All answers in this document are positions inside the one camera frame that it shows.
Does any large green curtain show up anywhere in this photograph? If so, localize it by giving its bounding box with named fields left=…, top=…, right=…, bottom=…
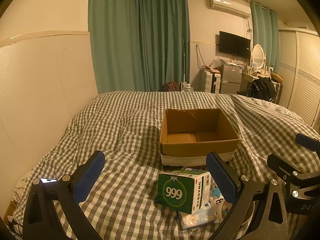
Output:
left=88, top=0, right=190, bottom=93

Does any white cartoon plush toy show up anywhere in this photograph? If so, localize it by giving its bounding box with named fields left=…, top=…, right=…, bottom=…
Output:
left=209, top=187, right=233, bottom=223

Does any white suitcase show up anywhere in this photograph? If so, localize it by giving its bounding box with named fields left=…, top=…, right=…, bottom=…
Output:
left=200, top=70, right=221, bottom=94

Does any black backpack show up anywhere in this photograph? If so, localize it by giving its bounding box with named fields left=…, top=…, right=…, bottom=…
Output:
left=247, top=77, right=276, bottom=102

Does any small green window curtain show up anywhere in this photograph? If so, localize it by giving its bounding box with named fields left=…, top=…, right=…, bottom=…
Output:
left=250, top=0, right=279, bottom=72

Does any clear water jug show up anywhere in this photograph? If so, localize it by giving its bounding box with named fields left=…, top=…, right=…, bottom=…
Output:
left=181, top=82, right=194, bottom=92

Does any black wall television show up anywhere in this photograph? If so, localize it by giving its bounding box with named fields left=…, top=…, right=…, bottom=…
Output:
left=219, top=31, right=251, bottom=59

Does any white wall air conditioner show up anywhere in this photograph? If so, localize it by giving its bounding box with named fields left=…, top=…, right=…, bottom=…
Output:
left=209, top=0, right=251, bottom=18

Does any open cardboard box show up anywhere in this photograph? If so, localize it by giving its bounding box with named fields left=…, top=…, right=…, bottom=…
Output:
left=159, top=108, right=239, bottom=167

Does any blue floral tissue pack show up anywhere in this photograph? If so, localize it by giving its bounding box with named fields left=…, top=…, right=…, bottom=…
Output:
left=178, top=202, right=217, bottom=230

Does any white oval vanity mirror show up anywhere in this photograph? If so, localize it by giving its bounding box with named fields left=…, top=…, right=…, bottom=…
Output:
left=251, top=44, right=266, bottom=70

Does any brown patterned bag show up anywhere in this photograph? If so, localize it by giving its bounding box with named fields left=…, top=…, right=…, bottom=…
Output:
left=163, top=81, right=180, bottom=92

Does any grey checkered bed duvet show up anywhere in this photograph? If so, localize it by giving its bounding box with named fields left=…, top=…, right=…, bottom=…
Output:
left=12, top=90, right=320, bottom=240

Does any white louvered wardrobe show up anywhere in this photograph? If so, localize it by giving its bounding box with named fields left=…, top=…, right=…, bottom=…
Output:
left=278, top=28, right=319, bottom=128

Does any green 999 medicine box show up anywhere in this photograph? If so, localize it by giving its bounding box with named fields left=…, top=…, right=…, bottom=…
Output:
left=157, top=168, right=211, bottom=215

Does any silver mini fridge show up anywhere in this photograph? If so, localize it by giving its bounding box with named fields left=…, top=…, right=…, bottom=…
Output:
left=220, top=64, right=242, bottom=94

